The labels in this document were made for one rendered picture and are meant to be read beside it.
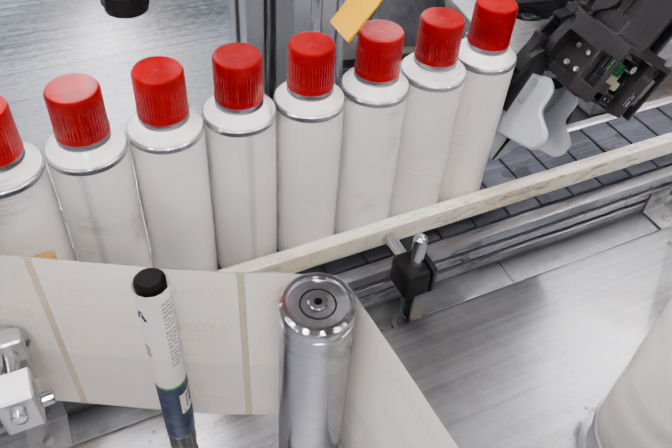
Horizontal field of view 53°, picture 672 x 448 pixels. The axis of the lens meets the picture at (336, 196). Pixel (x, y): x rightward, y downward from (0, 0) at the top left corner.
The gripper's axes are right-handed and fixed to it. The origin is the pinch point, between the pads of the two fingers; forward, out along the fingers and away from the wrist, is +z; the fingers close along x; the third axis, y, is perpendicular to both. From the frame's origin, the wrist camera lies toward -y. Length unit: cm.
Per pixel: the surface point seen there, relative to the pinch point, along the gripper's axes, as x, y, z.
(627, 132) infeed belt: 20.2, -1.2, -5.4
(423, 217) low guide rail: -7.7, 4.5, 6.7
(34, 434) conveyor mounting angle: -33.2, 6.9, 30.9
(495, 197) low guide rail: -1.0, 4.6, 3.1
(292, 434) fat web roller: -26.5, 20.5, 11.9
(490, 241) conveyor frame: 0.9, 5.9, 7.1
